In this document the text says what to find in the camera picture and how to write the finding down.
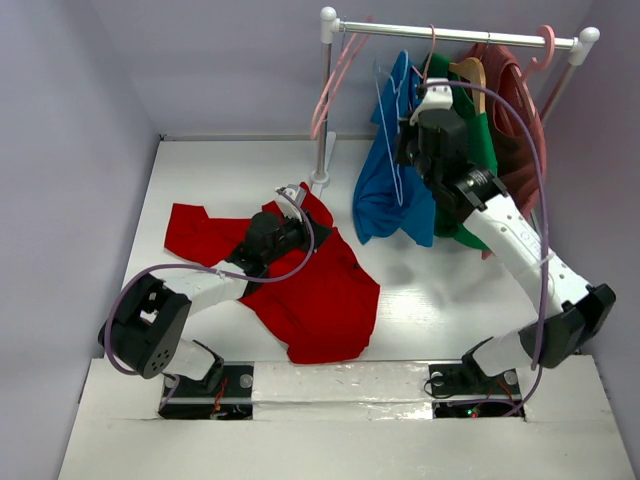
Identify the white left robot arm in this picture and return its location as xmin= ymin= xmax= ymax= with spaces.
xmin=98 ymin=212 xmax=332 ymax=396

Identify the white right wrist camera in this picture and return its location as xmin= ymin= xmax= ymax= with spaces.
xmin=409 ymin=78 xmax=453 ymax=126

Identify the green t-shirt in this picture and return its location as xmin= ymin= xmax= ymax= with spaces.
xmin=428 ymin=53 xmax=497 ymax=259

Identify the white and chrome clothes rack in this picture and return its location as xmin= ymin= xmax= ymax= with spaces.
xmin=310 ymin=17 xmax=601 ymax=197

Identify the light blue wire hanger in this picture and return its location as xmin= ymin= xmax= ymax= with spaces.
xmin=374 ymin=50 xmax=413 ymax=207

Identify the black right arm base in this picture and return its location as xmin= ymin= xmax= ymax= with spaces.
xmin=423 ymin=360 xmax=526 ymax=419

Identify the thick pink plastic hanger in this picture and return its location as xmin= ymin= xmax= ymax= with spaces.
xmin=521 ymin=24 xmax=555 ymax=82

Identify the wooden hanger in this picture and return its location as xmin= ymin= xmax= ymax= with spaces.
xmin=448 ymin=57 xmax=486 ymax=115

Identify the dusty red t-shirt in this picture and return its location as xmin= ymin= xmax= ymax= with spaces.
xmin=459 ymin=42 xmax=548 ymax=261

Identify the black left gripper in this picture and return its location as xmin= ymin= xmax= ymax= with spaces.
xmin=263 ymin=208 xmax=331 ymax=266

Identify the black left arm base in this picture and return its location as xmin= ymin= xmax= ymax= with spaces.
xmin=159 ymin=363 xmax=254 ymax=421

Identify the blue t-shirt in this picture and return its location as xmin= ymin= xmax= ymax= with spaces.
xmin=352 ymin=59 xmax=436 ymax=248

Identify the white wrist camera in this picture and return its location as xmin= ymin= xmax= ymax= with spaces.
xmin=275 ymin=184 xmax=307 ymax=221
xmin=409 ymin=78 xmax=453 ymax=126

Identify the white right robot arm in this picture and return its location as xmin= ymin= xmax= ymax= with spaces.
xmin=395 ymin=109 xmax=616 ymax=392

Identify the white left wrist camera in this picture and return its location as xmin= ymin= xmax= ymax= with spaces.
xmin=275 ymin=184 xmax=307 ymax=221

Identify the thin pink wire hanger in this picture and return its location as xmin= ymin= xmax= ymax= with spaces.
xmin=412 ymin=24 xmax=437 ymax=85

